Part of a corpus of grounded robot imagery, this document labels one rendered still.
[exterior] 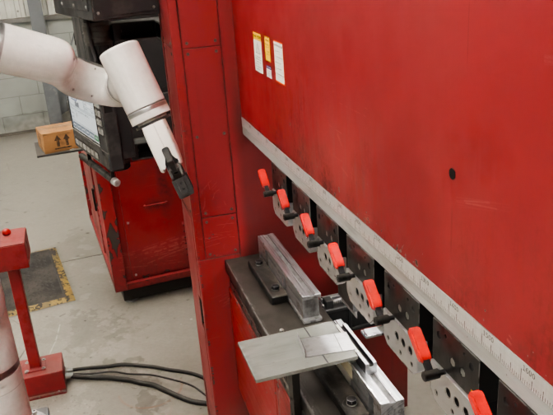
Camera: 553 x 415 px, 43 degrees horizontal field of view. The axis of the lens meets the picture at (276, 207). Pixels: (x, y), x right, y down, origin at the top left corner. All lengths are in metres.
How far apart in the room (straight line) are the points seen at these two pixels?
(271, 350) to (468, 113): 0.96
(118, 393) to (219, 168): 1.45
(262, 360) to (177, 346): 2.03
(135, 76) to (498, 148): 0.73
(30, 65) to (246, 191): 1.31
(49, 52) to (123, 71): 0.14
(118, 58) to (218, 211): 1.20
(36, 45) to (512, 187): 0.86
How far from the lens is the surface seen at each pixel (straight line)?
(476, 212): 1.08
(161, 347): 3.79
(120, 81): 1.42
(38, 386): 3.60
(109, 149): 2.51
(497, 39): 0.98
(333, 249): 1.60
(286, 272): 2.26
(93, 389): 3.59
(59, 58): 1.38
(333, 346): 1.81
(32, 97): 8.67
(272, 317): 2.20
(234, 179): 2.50
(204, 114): 2.41
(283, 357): 1.78
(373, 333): 1.86
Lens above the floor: 1.99
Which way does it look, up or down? 21 degrees down
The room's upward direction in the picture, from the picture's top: 4 degrees counter-clockwise
